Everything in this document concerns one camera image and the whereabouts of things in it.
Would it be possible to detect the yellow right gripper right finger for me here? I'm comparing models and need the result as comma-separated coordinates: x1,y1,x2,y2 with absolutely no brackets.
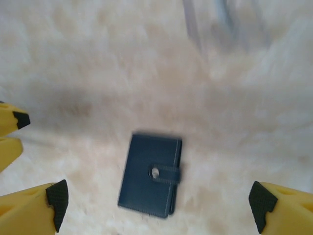
248,181,313,235

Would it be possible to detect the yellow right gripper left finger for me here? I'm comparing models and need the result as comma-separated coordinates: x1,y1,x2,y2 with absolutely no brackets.
0,179,69,235

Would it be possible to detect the blue leather card holder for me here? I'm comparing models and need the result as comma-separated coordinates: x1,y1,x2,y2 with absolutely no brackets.
117,133,183,219

